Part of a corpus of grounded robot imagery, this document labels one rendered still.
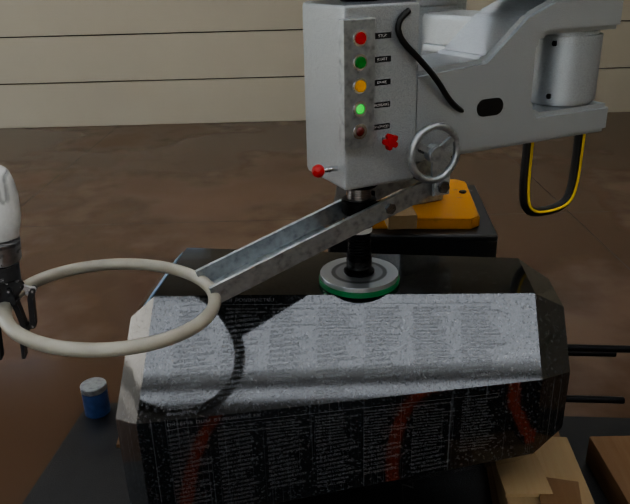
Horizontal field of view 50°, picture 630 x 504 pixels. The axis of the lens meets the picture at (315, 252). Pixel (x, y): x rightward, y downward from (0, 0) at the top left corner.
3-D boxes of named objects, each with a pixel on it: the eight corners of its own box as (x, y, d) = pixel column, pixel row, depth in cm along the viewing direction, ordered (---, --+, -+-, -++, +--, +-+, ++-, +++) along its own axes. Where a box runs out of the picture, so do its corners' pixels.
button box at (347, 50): (368, 143, 160) (369, 17, 148) (374, 146, 157) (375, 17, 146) (338, 148, 156) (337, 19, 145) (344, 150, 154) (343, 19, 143)
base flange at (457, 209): (348, 188, 289) (348, 177, 288) (464, 188, 285) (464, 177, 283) (343, 228, 244) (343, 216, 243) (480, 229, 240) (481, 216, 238)
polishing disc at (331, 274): (369, 300, 170) (369, 296, 170) (304, 279, 183) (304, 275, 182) (413, 271, 186) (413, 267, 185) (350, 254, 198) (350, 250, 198)
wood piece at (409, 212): (379, 210, 250) (379, 197, 248) (406, 209, 250) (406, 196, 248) (388, 230, 231) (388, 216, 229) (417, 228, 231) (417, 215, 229)
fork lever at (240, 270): (415, 172, 193) (412, 157, 190) (457, 190, 177) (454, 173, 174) (197, 280, 174) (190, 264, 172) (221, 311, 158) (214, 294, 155)
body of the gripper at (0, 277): (-26, 269, 142) (-20, 308, 145) (17, 267, 144) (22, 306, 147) (-17, 255, 149) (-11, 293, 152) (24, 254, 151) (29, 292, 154)
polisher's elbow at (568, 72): (510, 100, 197) (516, 29, 189) (554, 92, 206) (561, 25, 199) (563, 109, 182) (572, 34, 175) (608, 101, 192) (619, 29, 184)
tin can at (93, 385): (87, 422, 261) (82, 394, 256) (82, 408, 269) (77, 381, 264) (113, 414, 266) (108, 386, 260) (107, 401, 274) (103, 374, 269)
